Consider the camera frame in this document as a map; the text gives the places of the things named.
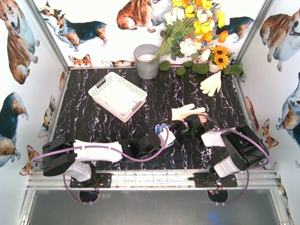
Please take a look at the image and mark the blue dotted knit glove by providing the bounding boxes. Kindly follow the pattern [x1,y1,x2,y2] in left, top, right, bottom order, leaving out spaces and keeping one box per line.
[155,124,176,148]

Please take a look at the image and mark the cream leather glove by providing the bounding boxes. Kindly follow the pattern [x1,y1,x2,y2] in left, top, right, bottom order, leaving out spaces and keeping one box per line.
[170,104,207,123]
[200,71,221,97]

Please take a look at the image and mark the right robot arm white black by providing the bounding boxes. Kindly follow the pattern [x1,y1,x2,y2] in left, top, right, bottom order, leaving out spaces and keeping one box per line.
[171,115,270,178]

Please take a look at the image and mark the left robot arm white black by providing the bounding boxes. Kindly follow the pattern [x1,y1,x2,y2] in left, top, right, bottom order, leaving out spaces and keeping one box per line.
[42,132,169,182]

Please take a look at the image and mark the white plastic storage basket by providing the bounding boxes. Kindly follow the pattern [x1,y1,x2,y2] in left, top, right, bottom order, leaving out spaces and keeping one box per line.
[88,72,147,123]

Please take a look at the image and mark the sunflower bunch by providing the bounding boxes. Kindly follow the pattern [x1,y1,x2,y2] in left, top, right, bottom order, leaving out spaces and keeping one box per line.
[209,45,234,70]

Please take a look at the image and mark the grey metal bucket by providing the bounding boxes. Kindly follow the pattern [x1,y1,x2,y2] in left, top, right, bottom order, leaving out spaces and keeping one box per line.
[134,44,159,80]

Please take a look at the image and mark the artificial flower bouquet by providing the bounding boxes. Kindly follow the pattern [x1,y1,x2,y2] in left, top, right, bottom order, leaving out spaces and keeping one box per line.
[153,0,230,60]

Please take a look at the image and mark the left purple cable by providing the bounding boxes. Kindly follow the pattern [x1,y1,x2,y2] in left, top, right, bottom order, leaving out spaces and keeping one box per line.
[31,127,170,204]

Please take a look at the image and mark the purple cable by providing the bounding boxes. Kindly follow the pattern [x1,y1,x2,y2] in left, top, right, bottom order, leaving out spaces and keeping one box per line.
[31,127,170,204]
[201,114,270,204]

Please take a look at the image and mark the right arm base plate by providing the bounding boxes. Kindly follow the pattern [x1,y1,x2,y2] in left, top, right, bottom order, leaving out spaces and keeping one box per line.
[188,172,238,188]

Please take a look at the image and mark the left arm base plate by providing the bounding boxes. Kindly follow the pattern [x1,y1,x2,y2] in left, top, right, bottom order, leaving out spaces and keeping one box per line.
[70,173,112,188]

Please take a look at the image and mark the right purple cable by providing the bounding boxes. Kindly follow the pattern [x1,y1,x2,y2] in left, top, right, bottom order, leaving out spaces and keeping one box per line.
[201,114,270,204]

